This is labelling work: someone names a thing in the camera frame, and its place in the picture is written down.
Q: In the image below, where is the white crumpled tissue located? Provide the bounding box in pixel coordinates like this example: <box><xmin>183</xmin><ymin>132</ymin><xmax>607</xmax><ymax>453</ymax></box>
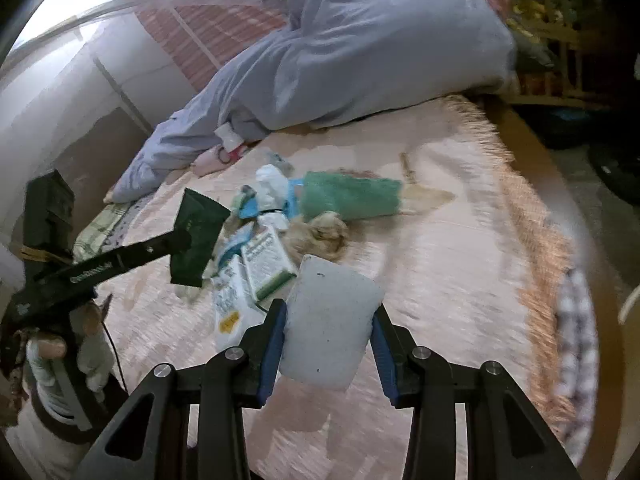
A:
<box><xmin>255</xmin><ymin>164</ymin><xmax>291</xmax><ymax>231</ymax></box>

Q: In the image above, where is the green towel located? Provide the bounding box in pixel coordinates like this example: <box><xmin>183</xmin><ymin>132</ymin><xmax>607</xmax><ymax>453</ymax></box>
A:
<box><xmin>299</xmin><ymin>171</ymin><xmax>403</xmax><ymax>222</ymax></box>

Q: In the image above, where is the pink bottle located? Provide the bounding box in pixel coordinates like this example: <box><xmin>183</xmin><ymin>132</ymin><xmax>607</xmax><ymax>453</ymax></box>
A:
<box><xmin>192</xmin><ymin>147</ymin><xmax>236</xmax><ymax>176</ymax></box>

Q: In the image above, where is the grey-green crumpled wrapper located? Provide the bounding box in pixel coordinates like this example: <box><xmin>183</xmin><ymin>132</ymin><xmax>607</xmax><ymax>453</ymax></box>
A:
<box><xmin>262</xmin><ymin>149</ymin><xmax>296</xmax><ymax>171</ymax></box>

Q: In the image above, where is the grey blue quilt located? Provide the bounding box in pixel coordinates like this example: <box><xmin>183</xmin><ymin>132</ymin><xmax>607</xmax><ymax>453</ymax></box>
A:
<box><xmin>104</xmin><ymin>0</ymin><xmax>518</xmax><ymax>204</ymax></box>

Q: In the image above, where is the white and green carton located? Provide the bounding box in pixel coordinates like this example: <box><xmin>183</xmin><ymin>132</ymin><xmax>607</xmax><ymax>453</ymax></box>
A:
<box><xmin>241</xmin><ymin>225</ymin><xmax>298</xmax><ymax>303</ymax></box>
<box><xmin>210</xmin><ymin>255</ymin><xmax>266</xmax><ymax>351</ymax></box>

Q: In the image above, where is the white and red small packet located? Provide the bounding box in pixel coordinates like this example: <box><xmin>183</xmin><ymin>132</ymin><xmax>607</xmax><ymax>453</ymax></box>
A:
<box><xmin>215</xmin><ymin>122</ymin><xmax>246</xmax><ymax>156</ymax></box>

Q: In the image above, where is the grey checked cloth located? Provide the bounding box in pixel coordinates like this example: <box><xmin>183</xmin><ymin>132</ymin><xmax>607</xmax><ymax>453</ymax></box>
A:
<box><xmin>555</xmin><ymin>265</ymin><xmax>601</xmax><ymax>456</ymax></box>

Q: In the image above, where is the dark green packet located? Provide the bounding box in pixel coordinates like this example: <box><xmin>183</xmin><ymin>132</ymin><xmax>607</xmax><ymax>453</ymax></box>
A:
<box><xmin>169</xmin><ymin>188</ymin><xmax>232</xmax><ymax>288</ymax></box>

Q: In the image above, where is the black cable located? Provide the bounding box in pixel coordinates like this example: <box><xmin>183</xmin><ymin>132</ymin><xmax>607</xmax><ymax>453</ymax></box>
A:
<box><xmin>97</xmin><ymin>305</ymin><xmax>131</xmax><ymax>391</ymax></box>

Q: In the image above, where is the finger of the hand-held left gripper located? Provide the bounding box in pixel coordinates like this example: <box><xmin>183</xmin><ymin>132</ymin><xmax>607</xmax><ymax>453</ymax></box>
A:
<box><xmin>119</xmin><ymin>230</ymin><xmax>193</xmax><ymax>271</ymax></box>

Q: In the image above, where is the person's left forearm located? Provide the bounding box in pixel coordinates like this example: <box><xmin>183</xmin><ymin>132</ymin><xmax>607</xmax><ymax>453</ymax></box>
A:
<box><xmin>0</xmin><ymin>395</ymin><xmax>101</xmax><ymax>480</ymax></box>

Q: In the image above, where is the person's left hand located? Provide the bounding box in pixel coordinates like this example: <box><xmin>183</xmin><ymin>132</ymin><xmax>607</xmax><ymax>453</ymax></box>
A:
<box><xmin>22</xmin><ymin>305</ymin><xmax>116</xmax><ymax>426</ymax></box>

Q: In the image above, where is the beige crumpled paper ball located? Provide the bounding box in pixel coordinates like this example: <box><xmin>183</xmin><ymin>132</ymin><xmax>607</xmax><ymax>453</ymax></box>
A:
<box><xmin>287</xmin><ymin>212</ymin><xmax>351</xmax><ymax>263</ymax></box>

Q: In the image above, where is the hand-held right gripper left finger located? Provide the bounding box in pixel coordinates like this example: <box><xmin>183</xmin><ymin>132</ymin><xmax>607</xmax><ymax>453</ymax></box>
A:
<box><xmin>75</xmin><ymin>299</ymin><xmax>288</xmax><ymax>480</ymax></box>

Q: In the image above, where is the wooden shelf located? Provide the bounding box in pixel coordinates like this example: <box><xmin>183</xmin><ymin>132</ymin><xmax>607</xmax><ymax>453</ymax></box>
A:
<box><xmin>505</xmin><ymin>0</ymin><xmax>611</xmax><ymax>106</ymax></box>

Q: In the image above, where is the blue plastic packet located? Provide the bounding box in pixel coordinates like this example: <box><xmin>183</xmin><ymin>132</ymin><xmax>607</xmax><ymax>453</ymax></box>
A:
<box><xmin>235</xmin><ymin>180</ymin><xmax>303</xmax><ymax>221</ymax></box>

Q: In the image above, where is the red striped mat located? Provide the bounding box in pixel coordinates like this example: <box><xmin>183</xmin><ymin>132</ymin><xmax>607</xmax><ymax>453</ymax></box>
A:
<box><xmin>135</xmin><ymin>0</ymin><xmax>288</xmax><ymax>96</ymax></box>

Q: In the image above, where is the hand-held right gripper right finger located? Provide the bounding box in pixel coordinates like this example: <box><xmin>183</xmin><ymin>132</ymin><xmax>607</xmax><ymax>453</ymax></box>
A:
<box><xmin>370</xmin><ymin>305</ymin><xmax>583</xmax><ymax>480</ymax></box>

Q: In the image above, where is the blue and white wrapper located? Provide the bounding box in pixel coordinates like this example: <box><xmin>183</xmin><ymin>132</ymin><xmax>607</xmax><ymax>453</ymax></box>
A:
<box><xmin>215</xmin><ymin>222</ymin><xmax>261</xmax><ymax>267</ymax></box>

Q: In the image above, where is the green plaid cloth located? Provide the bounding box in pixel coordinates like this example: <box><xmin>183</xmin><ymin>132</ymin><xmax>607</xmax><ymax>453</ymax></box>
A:
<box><xmin>75</xmin><ymin>202</ymin><xmax>126</xmax><ymax>261</ymax></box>

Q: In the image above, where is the white foam block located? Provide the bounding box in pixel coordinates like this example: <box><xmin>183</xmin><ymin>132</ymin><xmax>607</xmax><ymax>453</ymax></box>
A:
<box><xmin>277</xmin><ymin>254</ymin><xmax>386</xmax><ymax>392</ymax></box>

